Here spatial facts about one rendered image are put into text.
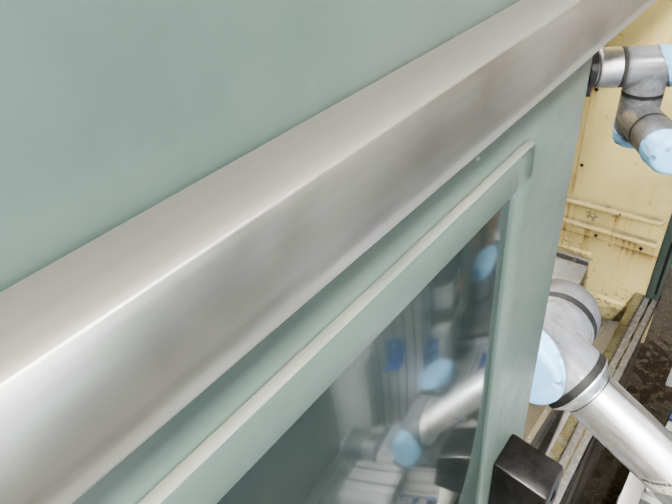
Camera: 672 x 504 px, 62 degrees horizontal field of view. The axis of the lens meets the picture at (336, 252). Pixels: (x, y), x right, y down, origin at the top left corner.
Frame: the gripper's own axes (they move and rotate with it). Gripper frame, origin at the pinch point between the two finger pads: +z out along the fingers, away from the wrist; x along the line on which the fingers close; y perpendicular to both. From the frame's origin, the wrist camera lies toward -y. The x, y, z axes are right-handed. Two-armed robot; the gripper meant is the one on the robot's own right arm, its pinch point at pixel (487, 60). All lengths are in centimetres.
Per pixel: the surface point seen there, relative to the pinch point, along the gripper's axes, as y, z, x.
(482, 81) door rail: -30, 8, -93
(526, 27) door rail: -30, 6, -88
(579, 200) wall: 64, -37, 52
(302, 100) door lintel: -31, 14, -97
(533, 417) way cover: 101, -20, -6
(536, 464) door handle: 17, -1, -78
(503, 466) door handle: 16, 2, -78
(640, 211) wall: 62, -53, 44
